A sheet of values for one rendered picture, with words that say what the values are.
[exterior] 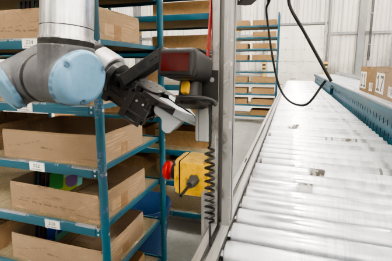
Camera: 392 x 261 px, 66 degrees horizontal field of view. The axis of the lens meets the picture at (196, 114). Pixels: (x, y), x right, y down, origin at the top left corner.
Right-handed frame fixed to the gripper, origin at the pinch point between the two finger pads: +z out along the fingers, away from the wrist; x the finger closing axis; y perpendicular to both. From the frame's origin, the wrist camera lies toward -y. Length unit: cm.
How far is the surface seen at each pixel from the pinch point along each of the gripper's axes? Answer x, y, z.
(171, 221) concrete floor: -120, 111, 0
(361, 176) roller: -36, -1, 44
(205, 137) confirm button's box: 3.4, 0.9, 4.4
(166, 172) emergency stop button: 1.8, 12.7, 1.0
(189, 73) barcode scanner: 12.6, -9.7, -1.9
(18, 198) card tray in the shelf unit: -23, 71, -46
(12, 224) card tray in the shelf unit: -29, 91, -49
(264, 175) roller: -29.0, 12.4, 21.2
